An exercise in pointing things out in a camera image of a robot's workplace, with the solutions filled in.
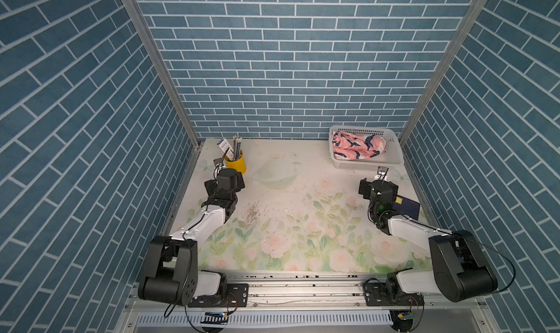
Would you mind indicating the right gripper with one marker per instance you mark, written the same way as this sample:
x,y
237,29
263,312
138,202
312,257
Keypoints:
x,y
366,185

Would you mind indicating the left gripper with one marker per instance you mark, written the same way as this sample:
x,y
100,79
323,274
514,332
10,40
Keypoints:
x,y
238,180

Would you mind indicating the pink shark-print shorts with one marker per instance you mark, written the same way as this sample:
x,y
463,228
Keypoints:
x,y
352,147

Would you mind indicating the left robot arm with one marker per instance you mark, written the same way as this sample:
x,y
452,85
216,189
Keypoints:
x,y
170,271

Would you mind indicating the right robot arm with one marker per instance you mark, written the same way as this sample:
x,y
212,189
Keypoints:
x,y
460,269

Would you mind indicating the dark blue book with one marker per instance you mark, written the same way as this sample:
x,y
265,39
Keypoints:
x,y
407,207

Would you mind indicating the yellow pen cup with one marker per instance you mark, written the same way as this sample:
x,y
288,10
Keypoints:
x,y
239,165

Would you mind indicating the white plastic basket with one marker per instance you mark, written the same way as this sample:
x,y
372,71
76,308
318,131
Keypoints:
x,y
392,157

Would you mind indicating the pens in cup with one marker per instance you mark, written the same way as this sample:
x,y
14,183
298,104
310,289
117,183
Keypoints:
x,y
237,148

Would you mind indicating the floral table mat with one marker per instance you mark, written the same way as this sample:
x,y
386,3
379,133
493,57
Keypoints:
x,y
299,213

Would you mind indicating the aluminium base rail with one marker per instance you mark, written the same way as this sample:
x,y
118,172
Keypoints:
x,y
329,302

